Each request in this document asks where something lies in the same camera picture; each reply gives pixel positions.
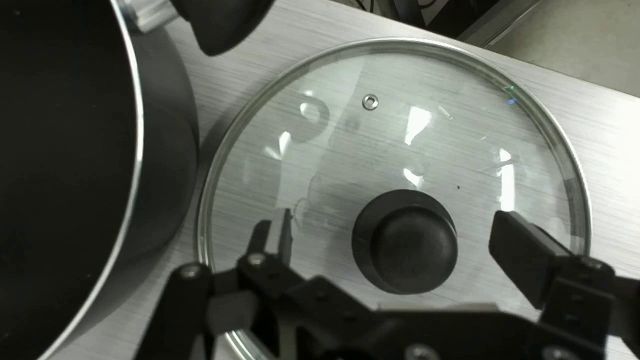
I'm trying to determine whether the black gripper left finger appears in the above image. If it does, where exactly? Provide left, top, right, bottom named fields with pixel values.
left=136, top=208, right=377, bottom=360

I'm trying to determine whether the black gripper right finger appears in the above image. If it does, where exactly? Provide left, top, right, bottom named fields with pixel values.
left=488, top=208, right=640, bottom=360

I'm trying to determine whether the glass lid with black knob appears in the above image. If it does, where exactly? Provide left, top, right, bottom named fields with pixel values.
left=193, top=39, right=594, bottom=360

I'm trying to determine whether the black cooking pot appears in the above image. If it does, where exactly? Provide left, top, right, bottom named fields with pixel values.
left=0, top=0, right=276, bottom=360

